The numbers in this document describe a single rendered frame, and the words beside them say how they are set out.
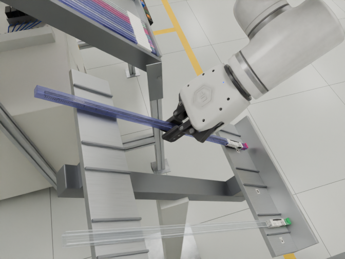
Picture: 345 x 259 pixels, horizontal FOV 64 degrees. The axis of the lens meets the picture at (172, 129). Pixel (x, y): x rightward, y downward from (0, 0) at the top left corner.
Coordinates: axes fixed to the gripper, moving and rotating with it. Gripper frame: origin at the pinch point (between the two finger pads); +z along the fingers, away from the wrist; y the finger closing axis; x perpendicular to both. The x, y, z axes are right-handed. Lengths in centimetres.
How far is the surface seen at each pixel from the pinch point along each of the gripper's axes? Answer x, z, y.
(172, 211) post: 7.9, 10.7, 11.5
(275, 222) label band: 20.9, -4.3, 19.5
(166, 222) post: 12.3, 16.3, 11.5
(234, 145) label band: 19.0, -4.2, 0.7
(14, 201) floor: 26, 112, -39
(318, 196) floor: 119, -3, 2
